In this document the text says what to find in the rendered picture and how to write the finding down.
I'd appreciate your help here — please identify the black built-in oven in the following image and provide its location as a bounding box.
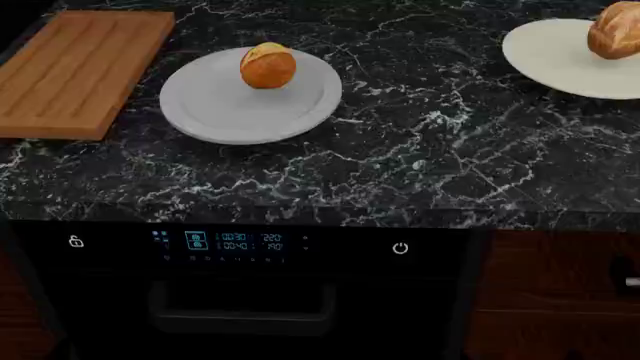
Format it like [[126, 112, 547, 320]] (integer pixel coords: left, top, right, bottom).
[[0, 219, 481, 360]]

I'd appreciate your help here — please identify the crusty brown bread loaf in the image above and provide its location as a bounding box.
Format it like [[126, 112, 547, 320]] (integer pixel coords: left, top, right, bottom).
[[587, 0, 640, 61]]

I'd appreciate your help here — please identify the grey round plate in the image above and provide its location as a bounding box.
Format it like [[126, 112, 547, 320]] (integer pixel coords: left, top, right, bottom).
[[159, 46, 344, 147]]

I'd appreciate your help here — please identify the cream white round plate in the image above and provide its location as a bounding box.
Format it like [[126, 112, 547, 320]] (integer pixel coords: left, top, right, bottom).
[[501, 18, 640, 101]]

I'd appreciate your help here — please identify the dark wooden cabinet drawer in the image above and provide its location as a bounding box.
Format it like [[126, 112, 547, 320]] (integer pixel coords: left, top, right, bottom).
[[462, 228, 640, 360]]

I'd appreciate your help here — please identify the round golden bread roll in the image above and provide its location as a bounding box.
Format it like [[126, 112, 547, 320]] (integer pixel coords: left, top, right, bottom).
[[239, 41, 298, 90]]

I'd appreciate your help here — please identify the wooden cutting board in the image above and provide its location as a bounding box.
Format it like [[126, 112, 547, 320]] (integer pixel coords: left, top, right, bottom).
[[0, 9, 177, 142]]

